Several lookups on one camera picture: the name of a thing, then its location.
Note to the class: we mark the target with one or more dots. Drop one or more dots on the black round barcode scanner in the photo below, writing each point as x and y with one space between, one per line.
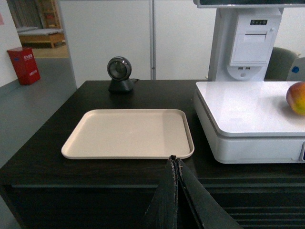
120 69

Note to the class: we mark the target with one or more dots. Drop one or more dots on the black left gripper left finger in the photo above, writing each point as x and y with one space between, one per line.
162 212

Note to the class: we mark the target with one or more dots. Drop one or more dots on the white receipt printer kiosk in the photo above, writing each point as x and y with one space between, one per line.
244 36

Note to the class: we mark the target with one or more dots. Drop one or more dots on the black slatted checkout counter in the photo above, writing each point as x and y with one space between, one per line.
44 190

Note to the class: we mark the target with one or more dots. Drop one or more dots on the wooden bench with mattress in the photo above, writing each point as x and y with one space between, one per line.
48 30

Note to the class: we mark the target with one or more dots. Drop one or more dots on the white partition panel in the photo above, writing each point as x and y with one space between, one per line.
162 39

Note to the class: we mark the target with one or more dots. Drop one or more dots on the white digital checkout scale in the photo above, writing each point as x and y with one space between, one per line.
250 122

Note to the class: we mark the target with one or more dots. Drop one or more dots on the red yellow mango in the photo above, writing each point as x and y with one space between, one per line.
295 97

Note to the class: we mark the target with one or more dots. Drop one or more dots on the red fire extinguisher box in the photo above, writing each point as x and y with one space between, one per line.
24 64

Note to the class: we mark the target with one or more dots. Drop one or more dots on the beige plastic tray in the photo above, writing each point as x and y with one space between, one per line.
130 134

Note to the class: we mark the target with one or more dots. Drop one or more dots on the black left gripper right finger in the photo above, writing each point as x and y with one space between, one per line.
197 209

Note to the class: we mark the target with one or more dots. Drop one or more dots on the grey office chair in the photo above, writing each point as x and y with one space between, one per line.
279 65

